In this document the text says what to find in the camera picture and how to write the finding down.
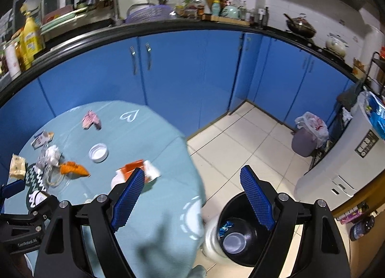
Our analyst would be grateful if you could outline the white round container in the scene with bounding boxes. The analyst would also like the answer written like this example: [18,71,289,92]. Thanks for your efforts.
[223,232,245,254]

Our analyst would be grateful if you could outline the crumpled white paper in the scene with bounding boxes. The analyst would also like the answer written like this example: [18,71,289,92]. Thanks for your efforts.
[45,145,62,167]

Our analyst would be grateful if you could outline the grey trash bin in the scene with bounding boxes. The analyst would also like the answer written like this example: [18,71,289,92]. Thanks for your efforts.
[291,129,321,157]

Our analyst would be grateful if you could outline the pink crumpled wrapper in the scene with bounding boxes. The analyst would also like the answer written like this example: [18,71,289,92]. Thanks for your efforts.
[82,110,102,130]

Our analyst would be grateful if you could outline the white cylindrical container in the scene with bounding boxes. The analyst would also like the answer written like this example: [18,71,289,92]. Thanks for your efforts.
[4,42,21,79]

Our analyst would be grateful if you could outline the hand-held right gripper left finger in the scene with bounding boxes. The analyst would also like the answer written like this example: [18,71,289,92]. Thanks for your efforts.
[33,167,146,278]

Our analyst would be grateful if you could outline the dark blue jar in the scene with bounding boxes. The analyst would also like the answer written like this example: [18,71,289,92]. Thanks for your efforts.
[349,215,376,241]

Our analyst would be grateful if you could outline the white pot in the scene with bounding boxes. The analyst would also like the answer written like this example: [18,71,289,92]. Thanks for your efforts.
[326,34,349,56]

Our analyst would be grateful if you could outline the purple bin with bag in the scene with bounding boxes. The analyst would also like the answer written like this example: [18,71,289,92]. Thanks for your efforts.
[295,111,330,146]

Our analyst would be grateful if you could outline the dark sauce bottle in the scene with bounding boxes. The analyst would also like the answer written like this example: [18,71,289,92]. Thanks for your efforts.
[257,6,269,27]

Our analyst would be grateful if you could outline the white paper towel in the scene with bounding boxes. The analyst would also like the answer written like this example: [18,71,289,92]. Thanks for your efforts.
[111,160,161,193]

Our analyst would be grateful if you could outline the black trash bin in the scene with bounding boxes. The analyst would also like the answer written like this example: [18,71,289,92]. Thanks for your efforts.
[201,191,304,268]

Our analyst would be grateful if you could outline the cooking oil bottle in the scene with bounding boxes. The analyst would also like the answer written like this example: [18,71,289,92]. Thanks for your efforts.
[15,37,26,69]

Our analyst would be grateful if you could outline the blue candy wrapper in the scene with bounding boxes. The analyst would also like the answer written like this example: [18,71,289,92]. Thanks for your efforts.
[218,220,238,238]

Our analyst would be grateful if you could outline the white round lid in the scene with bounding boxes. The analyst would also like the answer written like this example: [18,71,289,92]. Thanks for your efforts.
[88,143,109,163]

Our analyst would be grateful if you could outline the white appliance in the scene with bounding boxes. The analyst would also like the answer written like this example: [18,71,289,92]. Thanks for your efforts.
[294,106,385,206]

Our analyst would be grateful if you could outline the purple plastic basket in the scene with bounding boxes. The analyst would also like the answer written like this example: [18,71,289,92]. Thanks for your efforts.
[125,4,176,23]

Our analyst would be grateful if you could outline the wooden tray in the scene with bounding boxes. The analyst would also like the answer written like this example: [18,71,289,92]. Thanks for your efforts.
[201,13,251,27]

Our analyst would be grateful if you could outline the teal kettle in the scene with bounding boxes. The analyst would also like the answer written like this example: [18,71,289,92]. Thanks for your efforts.
[221,0,241,17]

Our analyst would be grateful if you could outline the orange crumpled wrapper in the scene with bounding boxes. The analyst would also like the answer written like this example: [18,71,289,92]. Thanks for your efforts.
[59,161,91,178]

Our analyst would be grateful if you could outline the black metal rack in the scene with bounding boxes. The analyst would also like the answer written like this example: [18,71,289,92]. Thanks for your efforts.
[364,51,385,98]

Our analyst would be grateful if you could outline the orange carton piece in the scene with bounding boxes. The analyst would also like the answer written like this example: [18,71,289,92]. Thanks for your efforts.
[120,160,146,182]

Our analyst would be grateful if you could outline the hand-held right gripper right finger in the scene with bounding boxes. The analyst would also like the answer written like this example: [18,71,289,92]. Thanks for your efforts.
[239,165,353,278]

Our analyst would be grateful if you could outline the black wok with lid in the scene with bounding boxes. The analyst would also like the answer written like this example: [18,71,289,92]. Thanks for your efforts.
[283,13,317,38]

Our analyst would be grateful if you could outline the black white snack packet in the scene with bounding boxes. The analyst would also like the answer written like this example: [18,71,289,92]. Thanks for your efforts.
[31,130,55,150]

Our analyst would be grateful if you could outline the beige snack packet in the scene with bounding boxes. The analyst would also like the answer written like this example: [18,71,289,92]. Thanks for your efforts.
[8,154,27,180]

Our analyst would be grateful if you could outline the blue kitchen cabinet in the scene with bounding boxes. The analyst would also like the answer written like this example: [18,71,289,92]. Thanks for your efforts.
[0,28,361,182]

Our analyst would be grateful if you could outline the blue white plastic bag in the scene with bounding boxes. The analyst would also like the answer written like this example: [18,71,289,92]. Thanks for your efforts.
[358,91,385,140]

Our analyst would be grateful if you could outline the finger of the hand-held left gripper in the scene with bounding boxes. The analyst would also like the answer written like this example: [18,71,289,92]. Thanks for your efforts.
[0,179,25,204]

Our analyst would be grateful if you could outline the pink packets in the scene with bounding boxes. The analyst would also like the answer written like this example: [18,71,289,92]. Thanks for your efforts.
[337,203,369,221]

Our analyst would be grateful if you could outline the yellow detergent bottle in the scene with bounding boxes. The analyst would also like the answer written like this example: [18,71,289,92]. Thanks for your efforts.
[19,4,45,69]

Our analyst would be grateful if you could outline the green dish drainer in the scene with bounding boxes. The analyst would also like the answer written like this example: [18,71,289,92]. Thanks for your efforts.
[40,6,91,33]

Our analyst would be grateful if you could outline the metal faucet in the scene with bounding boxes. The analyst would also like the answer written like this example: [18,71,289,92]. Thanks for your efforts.
[86,0,119,24]

